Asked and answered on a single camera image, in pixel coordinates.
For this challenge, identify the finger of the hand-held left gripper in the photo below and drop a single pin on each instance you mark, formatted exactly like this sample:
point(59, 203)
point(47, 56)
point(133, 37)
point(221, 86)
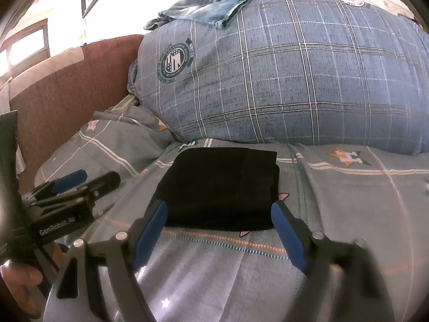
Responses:
point(104, 181)
point(68, 177)

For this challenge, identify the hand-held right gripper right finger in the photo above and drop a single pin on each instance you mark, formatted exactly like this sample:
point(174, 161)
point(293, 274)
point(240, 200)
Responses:
point(290, 238)

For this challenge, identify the person's left hand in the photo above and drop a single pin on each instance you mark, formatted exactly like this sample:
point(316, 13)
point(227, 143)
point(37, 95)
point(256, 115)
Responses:
point(20, 280)

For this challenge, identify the grey patterned bedsheet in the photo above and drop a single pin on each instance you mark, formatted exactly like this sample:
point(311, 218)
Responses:
point(352, 214)

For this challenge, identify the wooden framed window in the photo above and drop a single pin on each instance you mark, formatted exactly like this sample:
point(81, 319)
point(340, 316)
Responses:
point(26, 47)

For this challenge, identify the black pants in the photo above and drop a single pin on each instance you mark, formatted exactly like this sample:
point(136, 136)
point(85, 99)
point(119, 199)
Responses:
point(221, 187)

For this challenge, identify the blue denim jeans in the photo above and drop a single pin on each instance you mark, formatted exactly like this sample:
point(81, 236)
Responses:
point(207, 8)

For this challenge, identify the large blue plaid pillow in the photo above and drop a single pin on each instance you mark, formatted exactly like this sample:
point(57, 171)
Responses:
point(285, 73)

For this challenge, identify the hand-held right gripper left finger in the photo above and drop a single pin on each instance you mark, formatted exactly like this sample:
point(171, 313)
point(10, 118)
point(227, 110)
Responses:
point(150, 238)

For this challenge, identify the brown headboard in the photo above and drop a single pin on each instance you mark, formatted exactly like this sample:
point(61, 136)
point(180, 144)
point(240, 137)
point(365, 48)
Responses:
point(67, 90)

